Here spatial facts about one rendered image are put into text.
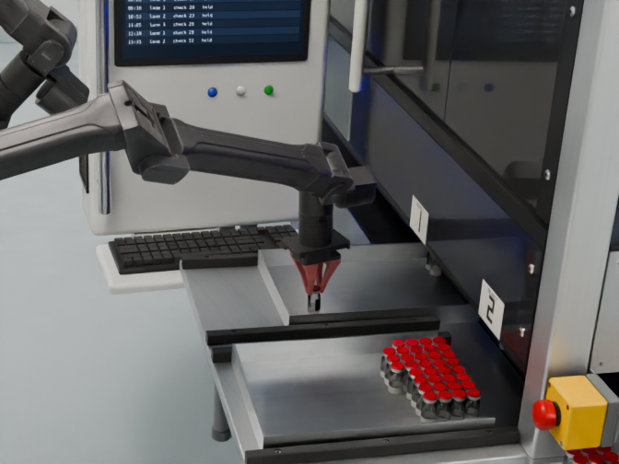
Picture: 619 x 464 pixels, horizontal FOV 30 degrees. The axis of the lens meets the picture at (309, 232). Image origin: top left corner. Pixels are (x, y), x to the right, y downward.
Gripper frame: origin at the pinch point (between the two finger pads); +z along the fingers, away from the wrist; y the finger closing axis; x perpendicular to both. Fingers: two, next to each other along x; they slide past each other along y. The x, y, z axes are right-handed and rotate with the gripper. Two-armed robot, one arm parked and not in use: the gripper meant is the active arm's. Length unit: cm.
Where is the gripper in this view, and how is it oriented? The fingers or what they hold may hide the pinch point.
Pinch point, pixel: (314, 288)
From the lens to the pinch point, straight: 197.7
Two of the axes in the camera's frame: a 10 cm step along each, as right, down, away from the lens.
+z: -0.1, 9.1, 4.1
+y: 8.9, -1.8, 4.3
